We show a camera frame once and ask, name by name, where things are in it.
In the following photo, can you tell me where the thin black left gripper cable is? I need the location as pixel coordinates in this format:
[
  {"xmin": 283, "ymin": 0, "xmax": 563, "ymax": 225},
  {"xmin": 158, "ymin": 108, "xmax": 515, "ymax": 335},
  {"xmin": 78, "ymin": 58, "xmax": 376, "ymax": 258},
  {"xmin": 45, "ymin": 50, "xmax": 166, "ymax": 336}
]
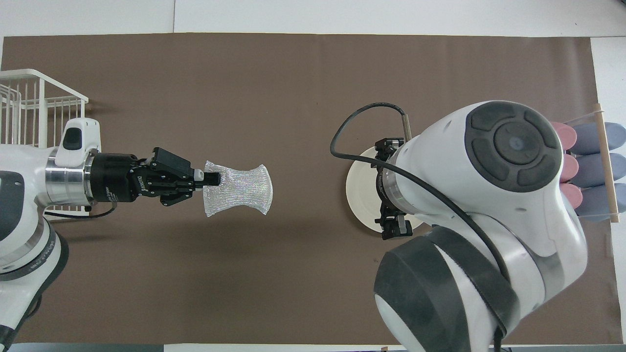
[{"xmin": 46, "ymin": 204, "xmax": 118, "ymax": 219}]

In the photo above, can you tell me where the white wire dish rack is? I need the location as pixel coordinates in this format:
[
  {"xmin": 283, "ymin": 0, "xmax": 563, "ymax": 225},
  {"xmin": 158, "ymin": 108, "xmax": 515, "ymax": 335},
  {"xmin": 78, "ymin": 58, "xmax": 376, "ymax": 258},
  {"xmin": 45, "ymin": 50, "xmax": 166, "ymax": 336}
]
[{"xmin": 0, "ymin": 68, "xmax": 91, "ymax": 219}]

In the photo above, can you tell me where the cream round plate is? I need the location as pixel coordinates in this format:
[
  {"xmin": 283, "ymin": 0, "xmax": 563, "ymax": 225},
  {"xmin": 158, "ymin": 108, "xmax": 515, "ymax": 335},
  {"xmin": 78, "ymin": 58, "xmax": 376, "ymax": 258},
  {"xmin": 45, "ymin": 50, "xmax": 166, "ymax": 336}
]
[{"xmin": 345, "ymin": 147, "xmax": 426, "ymax": 234}]

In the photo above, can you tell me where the blue cup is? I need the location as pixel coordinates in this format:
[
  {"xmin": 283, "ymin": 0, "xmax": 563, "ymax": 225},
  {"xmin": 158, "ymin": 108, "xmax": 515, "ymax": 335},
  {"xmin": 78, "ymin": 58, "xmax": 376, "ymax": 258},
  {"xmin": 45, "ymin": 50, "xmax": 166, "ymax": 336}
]
[
  {"xmin": 570, "ymin": 122, "xmax": 626, "ymax": 155},
  {"xmin": 577, "ymin": 153, "xmax": 626, "ymax": 188},
  {"xmin": 577, "ymin": 183, "xmax": 626, "ymax": 221}
]

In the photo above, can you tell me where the brown table mat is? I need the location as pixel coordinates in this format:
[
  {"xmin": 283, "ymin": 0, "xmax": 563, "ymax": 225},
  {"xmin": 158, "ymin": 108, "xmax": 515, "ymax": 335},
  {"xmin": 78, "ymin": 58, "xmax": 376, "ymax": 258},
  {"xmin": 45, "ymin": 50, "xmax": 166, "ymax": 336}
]
[{"xmin": 0, "ymin": 33, "xmax": 623, "ymax": 345}]

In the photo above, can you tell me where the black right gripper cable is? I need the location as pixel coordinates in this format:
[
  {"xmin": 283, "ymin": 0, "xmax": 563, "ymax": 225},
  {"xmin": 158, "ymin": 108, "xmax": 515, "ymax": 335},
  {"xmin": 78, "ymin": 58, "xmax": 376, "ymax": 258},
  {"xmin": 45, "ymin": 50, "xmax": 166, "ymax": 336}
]
[{"xmin": 330, "ymin": 103, "xmax": 507, "ymax": 352}]

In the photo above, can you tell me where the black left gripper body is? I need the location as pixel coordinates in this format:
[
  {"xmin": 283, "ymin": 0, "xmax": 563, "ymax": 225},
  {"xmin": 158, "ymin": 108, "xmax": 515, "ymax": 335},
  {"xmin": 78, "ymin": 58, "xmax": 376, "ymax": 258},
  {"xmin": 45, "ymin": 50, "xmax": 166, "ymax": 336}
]
[{"xmin": 88, "ymin": 153, "xmax": 191, "ymax": 203}]

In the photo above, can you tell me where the cup rack with wooden handle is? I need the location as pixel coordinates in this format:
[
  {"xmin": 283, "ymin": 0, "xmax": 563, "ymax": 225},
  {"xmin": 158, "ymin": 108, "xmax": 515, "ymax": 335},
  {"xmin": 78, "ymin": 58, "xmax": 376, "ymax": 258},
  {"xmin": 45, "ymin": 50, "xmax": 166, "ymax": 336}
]
[{"xmin": 562, "ymin": 103, "xmax": 621, "ymax": 224}]

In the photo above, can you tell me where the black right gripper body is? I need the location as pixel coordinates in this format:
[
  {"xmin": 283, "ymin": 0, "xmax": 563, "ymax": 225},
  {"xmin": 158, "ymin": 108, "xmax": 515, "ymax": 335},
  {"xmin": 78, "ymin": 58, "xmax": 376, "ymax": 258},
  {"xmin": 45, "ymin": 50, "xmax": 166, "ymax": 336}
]
[{"xmin": 376, "ymin": 152, "xmax": 399, "ymax": 220}]

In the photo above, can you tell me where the pink cup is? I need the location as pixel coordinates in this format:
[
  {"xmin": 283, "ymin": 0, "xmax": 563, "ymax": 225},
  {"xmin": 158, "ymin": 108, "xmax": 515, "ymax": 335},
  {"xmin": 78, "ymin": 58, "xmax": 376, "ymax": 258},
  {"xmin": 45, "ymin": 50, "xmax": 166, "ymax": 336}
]
[
  {"xmin": 562, "ymin": 154, "xmax": 580, "ymax": 182},
  {"xmin": 561, "ymin": 183, "xmax": 583, "ymax": 209},
  {"xmin": 550, "ymin": 122, "xmax": 578, "ymax": 150}
]

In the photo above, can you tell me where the silver mesh sponge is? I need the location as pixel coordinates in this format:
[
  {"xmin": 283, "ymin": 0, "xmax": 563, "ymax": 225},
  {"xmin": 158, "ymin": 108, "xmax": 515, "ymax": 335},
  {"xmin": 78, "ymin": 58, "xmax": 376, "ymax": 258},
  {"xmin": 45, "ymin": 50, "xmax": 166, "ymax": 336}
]
[{"xmin": 203, "ymin": 160, "xmax": 273, "ymax": 218}]

